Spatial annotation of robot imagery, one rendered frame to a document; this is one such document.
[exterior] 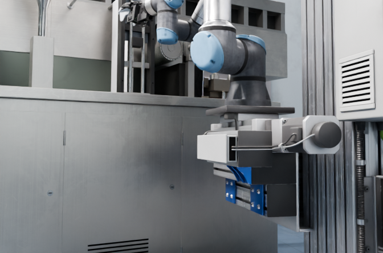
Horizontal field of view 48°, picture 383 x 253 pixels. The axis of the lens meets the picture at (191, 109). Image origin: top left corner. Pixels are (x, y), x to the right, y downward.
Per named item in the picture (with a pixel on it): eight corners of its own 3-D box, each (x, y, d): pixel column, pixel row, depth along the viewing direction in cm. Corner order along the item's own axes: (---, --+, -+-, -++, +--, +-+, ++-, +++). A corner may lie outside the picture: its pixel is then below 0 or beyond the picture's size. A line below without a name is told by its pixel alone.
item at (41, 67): (25, 95, 185) (30, -35, 189) (21, 98, 197) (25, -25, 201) (59, 97, 191) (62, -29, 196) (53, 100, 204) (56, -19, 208)
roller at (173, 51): (161, 57, 212) (161, 33, 213) (141, 65, 234) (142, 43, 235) (183, 60, 217) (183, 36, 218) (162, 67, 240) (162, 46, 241)
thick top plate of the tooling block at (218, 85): (214, 90, 221) (214, 78, 221) (178, 97, 256) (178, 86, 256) (240, 92, 228) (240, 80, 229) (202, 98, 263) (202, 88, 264)
